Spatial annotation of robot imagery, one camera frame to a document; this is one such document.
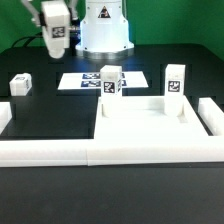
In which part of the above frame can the white square tabletop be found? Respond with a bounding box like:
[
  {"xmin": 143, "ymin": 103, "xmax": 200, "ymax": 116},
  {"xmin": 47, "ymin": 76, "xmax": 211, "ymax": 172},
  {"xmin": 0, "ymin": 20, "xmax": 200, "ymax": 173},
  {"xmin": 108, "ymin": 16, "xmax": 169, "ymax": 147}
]
[{"xmin": 94, "ymin": 96, "xmax": 207, "ymax": 141}]

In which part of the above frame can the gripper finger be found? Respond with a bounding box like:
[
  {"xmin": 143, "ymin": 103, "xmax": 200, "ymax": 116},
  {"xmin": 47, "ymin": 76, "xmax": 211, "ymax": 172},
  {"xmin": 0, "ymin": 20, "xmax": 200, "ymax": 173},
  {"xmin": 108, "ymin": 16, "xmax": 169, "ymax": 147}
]
[
  {"xmin": 21, "ymin": 0, "xmax": 45, "ymax": 27},
  {"xmin": 68, "ymin": 0, "xmax": 78, "ymax": 20}
]

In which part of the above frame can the white marker sheet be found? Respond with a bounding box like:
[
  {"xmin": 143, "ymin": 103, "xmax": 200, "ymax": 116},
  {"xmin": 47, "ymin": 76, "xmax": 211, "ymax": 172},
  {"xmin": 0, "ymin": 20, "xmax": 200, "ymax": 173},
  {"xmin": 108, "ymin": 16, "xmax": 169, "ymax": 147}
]
[{"xmin": 58, "ymin": 71, "xmax": 148, "ymax": 90}]

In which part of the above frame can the metal cable connector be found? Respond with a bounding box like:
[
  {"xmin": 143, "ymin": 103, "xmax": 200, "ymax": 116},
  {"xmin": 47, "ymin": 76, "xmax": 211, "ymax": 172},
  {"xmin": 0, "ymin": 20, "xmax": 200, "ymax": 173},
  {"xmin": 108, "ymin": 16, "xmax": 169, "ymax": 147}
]
[{"xmin": 69, "ymin": 25, "xmax": 80, "ymax": 33}]

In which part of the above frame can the white U-shaped fence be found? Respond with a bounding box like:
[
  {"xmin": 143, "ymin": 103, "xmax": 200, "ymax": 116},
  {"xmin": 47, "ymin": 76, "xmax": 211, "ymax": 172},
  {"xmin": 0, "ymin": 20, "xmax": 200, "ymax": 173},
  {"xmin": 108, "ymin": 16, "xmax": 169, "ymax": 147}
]
[{"xmin": 0, "ymin": 97, "xmax": 224, "ymax": 167}]

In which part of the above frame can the black cable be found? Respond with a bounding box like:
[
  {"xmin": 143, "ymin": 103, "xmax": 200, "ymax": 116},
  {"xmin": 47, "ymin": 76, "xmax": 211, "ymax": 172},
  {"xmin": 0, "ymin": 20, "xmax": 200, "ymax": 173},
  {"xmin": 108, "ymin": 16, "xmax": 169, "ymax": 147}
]
[{"xmin": 11, "ymin": 32, "xmax": 44, "ymax": 49}]

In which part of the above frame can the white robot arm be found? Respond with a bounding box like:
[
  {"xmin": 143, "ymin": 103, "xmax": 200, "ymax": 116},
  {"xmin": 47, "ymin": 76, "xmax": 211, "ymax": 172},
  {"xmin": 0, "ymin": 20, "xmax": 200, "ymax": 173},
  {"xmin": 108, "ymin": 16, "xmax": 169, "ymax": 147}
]
[{"xmin": 21, "ymin": 0, "xmax": 134, "ymax": 59}]

